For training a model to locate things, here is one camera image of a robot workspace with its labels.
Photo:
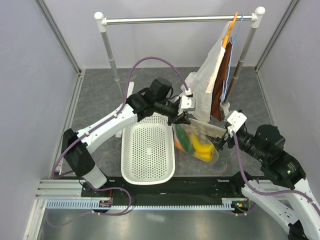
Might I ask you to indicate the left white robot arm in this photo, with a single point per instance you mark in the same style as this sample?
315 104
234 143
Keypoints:
77 146

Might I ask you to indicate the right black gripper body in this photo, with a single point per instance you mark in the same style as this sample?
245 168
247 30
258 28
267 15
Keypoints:
219 141

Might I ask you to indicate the yellow banana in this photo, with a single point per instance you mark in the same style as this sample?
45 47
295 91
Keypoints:
201 147

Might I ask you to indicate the yellow bell pepper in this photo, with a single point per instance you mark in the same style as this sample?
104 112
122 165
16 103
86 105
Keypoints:
206 156

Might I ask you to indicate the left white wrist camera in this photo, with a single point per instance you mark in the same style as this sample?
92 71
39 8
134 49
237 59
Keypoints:
187 103

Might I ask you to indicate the white hanging garment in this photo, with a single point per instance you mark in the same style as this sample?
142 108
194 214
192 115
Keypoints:
202 82

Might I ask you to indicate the brown hanging cloth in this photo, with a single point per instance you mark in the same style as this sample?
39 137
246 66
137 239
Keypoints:
218 85

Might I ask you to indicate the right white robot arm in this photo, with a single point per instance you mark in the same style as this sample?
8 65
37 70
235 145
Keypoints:
293 205

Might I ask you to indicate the orange clothes hanger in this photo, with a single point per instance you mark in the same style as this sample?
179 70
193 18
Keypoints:
225 38

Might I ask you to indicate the green cucumber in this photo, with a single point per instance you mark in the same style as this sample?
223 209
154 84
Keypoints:
183 139

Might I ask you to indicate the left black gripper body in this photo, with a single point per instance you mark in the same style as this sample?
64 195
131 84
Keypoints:
169 109

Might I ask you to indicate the white slotted cable duct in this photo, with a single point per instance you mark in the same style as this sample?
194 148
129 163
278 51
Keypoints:
90 204

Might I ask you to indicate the white perforated plastic basket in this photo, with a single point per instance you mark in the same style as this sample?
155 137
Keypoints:
148 151

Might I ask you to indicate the blue clothes hanger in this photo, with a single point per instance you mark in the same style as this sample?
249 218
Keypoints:
232 41

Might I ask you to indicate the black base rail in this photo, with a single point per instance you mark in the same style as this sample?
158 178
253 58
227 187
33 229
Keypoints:
179 190

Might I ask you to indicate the orange fruit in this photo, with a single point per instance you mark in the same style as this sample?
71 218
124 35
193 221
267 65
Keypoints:
178 145

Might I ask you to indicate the white metal clothes rack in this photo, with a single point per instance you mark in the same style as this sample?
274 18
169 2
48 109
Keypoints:
255 19

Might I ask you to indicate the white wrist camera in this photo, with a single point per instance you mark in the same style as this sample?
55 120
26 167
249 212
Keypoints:
187 103
235 120

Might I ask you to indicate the clear zip top bag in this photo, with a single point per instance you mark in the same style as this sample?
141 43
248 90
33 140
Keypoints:
203 131

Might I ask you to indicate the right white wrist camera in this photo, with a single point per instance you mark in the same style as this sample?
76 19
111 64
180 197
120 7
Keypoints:
235 120

